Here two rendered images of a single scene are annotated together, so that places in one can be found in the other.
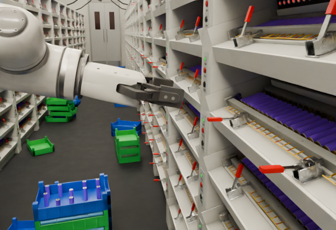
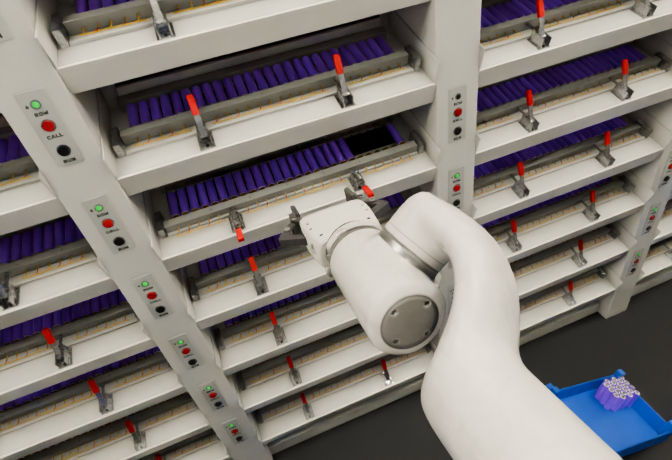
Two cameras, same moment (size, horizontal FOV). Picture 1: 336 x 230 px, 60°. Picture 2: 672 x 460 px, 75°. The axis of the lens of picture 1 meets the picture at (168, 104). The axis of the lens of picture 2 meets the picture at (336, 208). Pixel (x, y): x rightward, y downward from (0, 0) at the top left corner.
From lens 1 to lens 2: 82 cm
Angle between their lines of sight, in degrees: 84
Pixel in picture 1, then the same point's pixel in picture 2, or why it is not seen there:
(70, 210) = not seen: outside the picture
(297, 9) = (166, 77)
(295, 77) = (332, 128)
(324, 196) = (380, 179)
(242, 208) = (285, 280)
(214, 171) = (200, 312)
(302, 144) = (329, 173)
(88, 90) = not seen: hidden behind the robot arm
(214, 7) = (85, 123)
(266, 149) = (306, 203)
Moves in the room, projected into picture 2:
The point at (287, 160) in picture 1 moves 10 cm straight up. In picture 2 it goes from (331, 191) to (323, 151)
